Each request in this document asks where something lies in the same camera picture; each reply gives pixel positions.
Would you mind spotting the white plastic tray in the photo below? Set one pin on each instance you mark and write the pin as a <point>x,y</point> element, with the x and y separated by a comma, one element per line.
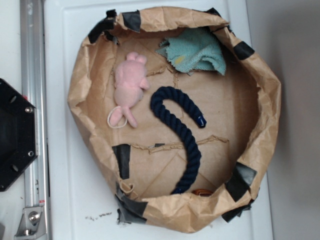
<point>82,204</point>

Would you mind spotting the pink plush toy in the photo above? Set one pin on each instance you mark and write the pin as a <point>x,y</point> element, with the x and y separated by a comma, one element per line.
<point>130,83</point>

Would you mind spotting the brown paper bag bin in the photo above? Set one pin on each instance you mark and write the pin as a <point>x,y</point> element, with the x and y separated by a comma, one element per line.
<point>142,165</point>

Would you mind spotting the small orange brown object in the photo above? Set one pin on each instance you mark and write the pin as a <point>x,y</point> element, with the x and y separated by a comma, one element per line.
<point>202,192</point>

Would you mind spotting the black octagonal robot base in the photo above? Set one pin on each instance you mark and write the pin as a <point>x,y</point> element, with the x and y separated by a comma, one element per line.
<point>17,135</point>

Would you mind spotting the metal corner bracket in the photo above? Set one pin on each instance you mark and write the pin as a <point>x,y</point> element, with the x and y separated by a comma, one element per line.
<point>32,225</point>

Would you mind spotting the light blue terry cloth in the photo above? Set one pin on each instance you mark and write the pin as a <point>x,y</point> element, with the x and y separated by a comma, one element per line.
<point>195,49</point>

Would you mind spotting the aluminium extrusion rail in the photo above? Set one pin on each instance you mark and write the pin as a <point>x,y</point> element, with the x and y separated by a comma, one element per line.
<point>36,176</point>

